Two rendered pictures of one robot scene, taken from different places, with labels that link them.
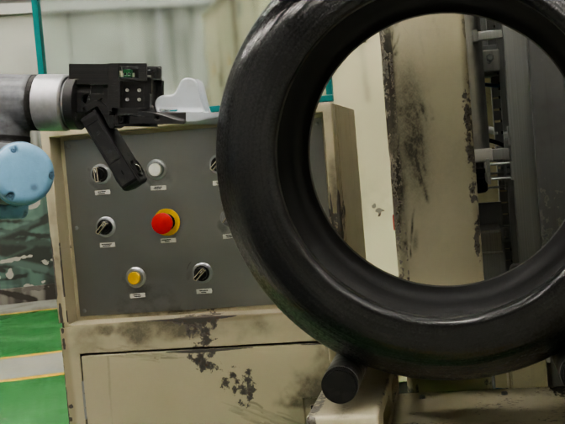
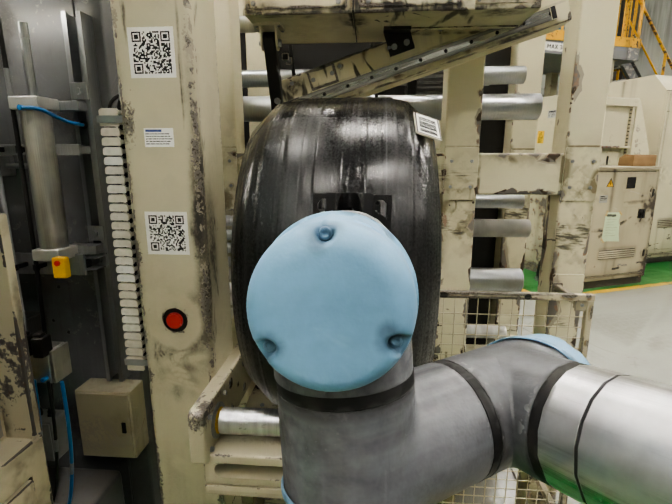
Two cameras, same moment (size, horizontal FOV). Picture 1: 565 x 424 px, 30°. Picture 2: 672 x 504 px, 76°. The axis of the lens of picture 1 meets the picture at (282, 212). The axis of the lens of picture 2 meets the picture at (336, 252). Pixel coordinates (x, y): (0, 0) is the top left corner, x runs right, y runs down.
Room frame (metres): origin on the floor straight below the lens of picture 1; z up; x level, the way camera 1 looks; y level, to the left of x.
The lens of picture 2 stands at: (1.45, 0.58, 1.35)
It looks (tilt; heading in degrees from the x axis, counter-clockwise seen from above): 13 degrees down; 265
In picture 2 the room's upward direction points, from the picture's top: straight up
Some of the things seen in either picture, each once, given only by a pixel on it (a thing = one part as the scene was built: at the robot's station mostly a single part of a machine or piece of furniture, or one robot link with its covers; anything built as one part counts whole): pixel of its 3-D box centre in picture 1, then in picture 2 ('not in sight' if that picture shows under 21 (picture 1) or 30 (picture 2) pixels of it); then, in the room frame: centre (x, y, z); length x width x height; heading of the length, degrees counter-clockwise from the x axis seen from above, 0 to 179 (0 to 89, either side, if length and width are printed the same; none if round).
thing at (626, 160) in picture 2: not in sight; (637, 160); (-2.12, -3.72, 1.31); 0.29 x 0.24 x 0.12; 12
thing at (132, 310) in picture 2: not in sight; (132, 245); (1.75, -0.23, 1.19); 0.05 x 0.04 x 0.48; 80
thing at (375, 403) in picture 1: (357, 403); (312, 457); (1.43, -0.08, 0.83); 0.36 x 0.09 x 0.06; 170
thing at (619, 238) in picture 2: not in sight; (597, 224); (-1.81, -3.78, 0.62); 0.91 x 0.58 x 1.25; 12
